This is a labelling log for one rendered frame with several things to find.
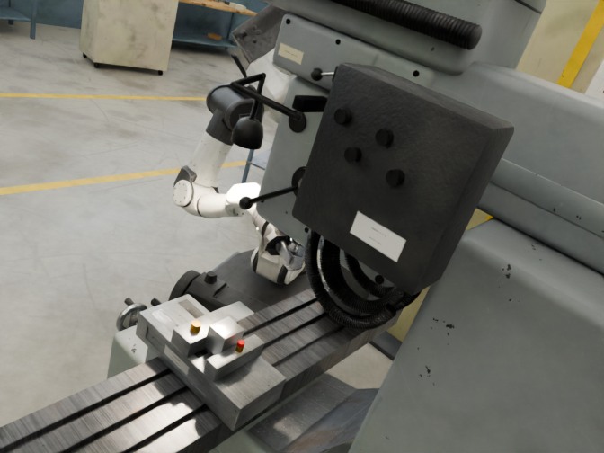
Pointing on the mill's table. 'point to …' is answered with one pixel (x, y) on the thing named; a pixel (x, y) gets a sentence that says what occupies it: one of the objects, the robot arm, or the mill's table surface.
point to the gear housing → (336, 53)
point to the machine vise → (213, 365)
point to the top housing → (477, 13)
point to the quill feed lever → (275, 190)
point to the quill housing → (289, 161)
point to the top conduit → (421, 20)
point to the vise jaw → (187, 344)
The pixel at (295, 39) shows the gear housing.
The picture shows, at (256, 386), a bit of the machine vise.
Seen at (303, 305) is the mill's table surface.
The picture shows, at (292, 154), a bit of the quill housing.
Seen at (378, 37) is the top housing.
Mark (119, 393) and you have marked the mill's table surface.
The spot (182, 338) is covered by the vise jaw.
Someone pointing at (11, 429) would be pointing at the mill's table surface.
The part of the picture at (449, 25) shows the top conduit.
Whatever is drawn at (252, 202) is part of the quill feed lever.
